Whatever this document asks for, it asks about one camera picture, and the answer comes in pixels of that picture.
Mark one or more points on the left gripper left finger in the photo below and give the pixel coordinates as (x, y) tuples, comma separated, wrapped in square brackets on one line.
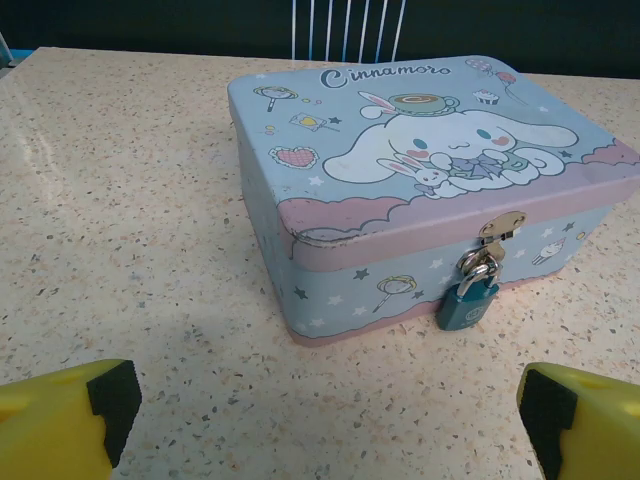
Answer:
[(45, 425)]

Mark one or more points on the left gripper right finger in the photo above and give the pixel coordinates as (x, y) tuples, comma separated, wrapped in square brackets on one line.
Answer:
[(600, 430)]

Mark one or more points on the teal padlock with silver shackle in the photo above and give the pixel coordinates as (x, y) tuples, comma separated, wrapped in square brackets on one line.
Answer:
[(467, 310)]

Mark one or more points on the brass hasp latch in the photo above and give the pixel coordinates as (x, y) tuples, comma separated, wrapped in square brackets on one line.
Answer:
[(502, 225)]

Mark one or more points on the blue pink cartoon tin box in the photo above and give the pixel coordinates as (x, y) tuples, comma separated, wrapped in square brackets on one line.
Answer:
[(380, 200)]

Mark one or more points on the dark panel with line print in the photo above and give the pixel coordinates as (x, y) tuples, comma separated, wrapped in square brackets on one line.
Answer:
[(150, 20)]

